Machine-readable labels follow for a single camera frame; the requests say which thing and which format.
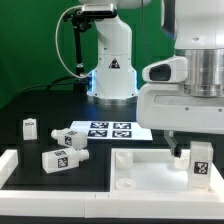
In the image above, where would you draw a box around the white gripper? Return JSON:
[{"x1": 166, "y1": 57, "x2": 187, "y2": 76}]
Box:
[{"x1": 136, "y1": 83, "x2": 224, "y2": 158}]

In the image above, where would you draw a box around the white square table top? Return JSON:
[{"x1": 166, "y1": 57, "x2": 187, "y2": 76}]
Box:
[{"x1": 109, "y1": 148, "x2": 224, "y2": 192}]

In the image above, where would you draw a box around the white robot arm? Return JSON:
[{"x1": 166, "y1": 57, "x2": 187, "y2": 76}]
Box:
[{"x1": 78, "y1": 0, "x2": 224, "y2": 134}]

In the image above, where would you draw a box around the white U-shaped fence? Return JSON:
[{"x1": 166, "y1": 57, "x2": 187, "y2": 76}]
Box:
[{"x1": 0, "y1": 149, "x2": 224, "y2": 220}]

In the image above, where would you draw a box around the white tag sheet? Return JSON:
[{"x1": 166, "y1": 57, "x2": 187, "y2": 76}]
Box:
[{"x1": 70, "y1": 121, "x2": 153, "y2": 141}]

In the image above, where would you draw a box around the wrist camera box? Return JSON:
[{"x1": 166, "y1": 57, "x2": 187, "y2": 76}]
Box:
[{"x1": 142, "y1": 56, "x2": 188, "y2": 83}]

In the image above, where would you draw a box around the black cable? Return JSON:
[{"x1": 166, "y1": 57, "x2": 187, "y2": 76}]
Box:
[{"x1": 9, "y1": 75, "x2": 79, "y2": 101}]

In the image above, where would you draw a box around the black camera stand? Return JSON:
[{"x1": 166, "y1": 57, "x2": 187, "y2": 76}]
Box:
[{"x1": 63, "y1": 13, "x2": 89, "y2": 96}]

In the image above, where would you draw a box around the white cable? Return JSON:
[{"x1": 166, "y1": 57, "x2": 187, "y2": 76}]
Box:
[{"x1": 54, "y1": 4, "x2": 96, "y2": 80}]

